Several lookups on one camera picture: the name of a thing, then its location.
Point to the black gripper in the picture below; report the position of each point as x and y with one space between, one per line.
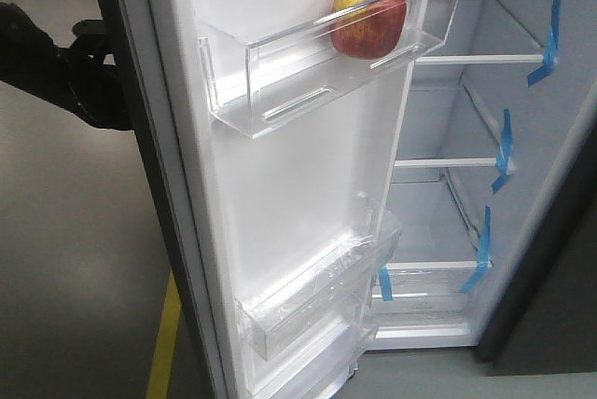
76 78

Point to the fridge door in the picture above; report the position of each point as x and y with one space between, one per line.
242 215

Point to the red yellow apple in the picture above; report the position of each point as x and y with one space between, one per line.
371 32

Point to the clear fridge crisper drawer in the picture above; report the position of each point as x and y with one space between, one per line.
422 287

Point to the dark grey side-by-side fridge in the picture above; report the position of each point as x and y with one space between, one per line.
496 164

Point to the clear middle door bin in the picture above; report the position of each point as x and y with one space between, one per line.
258 85

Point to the clear door bin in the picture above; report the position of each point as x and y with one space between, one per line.
269 323
258 85

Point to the clear lower door bin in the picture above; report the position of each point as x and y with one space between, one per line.
269 323

